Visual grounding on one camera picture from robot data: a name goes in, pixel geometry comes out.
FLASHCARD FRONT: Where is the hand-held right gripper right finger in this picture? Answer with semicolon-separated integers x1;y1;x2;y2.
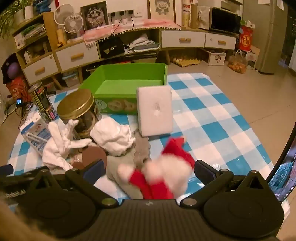
180;159;270;207

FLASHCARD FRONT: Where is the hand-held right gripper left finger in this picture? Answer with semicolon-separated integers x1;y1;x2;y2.
29;159;119;207

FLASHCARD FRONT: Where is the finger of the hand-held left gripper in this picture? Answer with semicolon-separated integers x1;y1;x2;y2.
0;164;14;176
0;172;43;186

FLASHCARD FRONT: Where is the grey sock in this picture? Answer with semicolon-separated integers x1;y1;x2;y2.
105;128;152;200

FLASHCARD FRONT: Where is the red white santa plush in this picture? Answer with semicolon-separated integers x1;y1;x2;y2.
117;136;195;200

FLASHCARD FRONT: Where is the white cloth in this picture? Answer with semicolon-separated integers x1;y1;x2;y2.
90;117;136;157

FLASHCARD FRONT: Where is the white plush rabbit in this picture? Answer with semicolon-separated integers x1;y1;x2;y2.
42;119;93;171

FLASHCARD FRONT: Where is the green storage box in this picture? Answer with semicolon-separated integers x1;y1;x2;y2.
79;63;168;115

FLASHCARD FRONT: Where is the person's left forearm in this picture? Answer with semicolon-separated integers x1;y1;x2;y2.
0;199;56;241

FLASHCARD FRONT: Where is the white blue milk carton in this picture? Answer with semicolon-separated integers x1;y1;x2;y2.
20;111;55;156

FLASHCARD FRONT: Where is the glass jar gold lid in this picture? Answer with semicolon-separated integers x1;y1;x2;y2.
57;89;102;139

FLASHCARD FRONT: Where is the white foam block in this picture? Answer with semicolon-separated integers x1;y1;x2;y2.
136;86;174;137

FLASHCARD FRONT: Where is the black yellow tin can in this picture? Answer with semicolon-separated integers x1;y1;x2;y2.
28;82;58;123

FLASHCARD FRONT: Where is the red patterned bag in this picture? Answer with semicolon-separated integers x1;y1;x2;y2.
6;76;30;102

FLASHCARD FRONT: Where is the clear plastic bin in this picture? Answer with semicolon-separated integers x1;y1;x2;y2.
62;72;80;87

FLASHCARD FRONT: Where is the purple ball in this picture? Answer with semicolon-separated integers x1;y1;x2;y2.
8;62;21;78

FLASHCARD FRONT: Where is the white cabinet drawer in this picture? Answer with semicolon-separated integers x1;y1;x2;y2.
56;42;100;71
161;30;206;49
23;53;59;85
205;33;237;50

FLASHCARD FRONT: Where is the egg carton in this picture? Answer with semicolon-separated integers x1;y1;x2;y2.
172;56;201;67

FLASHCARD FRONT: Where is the plastic bag of oranges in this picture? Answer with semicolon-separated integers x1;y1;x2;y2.
228;50;248;74

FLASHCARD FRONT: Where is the white crate heart cutout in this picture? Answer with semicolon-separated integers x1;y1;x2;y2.
203;49;226;66

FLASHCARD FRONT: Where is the black bag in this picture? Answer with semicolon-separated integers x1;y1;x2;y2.
98;37;125;58

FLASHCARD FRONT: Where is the open cardboard box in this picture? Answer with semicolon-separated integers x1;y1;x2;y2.
246;45;260;69

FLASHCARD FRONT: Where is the pile of folded clothes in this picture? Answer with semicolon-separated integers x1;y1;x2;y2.
125;34;161;55

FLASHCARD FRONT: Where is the yellow cylinder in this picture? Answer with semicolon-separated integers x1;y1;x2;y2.
56;28;67;47

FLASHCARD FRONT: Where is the red gift box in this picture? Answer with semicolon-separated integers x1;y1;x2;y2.
238;25;255;52

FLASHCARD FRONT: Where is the white desk fan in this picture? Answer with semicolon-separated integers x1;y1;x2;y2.
54;5;74;25
63;14;84;40

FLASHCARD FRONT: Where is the long wooden cabinet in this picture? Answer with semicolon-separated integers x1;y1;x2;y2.
11;11;238;91

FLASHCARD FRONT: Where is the pink fringed cloth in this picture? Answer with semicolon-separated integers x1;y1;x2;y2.
83;20;182;44

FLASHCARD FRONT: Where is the silver refrigerator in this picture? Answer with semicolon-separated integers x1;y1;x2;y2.
254;0;296;75

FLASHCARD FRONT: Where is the white microwave oven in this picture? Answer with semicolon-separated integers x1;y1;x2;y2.
209;7;241;35

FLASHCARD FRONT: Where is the beige box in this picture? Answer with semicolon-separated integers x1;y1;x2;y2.
196;5;211;29

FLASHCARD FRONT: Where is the framed cat picture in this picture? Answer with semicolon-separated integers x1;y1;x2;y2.
80;1;109;32

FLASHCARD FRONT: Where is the potted green plant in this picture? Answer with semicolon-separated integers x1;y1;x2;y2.
0;0;35;30

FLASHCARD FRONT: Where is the white tube red label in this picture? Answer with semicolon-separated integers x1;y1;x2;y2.
181;0;197;27

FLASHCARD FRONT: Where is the framed cartoon picture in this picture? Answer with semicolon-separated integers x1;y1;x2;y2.
149;0;175;20

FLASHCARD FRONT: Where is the white appliance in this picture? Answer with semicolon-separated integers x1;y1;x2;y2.
221;0;243;12

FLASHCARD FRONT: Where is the white wall power strip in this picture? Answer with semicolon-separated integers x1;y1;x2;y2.
109;10;144;19

